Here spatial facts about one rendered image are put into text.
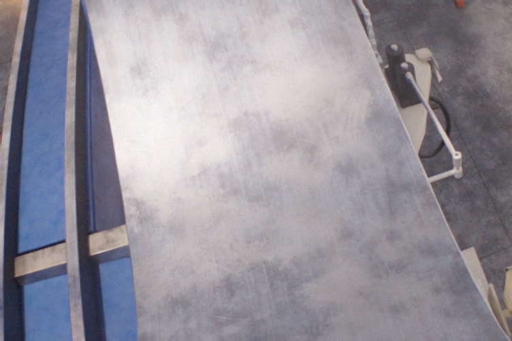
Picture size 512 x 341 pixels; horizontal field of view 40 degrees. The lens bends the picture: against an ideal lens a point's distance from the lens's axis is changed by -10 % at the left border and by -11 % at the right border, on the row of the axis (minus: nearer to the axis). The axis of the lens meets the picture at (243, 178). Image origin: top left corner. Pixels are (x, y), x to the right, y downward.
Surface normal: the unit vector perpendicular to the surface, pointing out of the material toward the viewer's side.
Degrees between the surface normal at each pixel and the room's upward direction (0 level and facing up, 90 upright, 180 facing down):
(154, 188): 15
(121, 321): 0
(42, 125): 0
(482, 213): 0
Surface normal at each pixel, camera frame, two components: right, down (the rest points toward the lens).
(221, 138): -0.20, -0.44
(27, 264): -0.25, -0.64
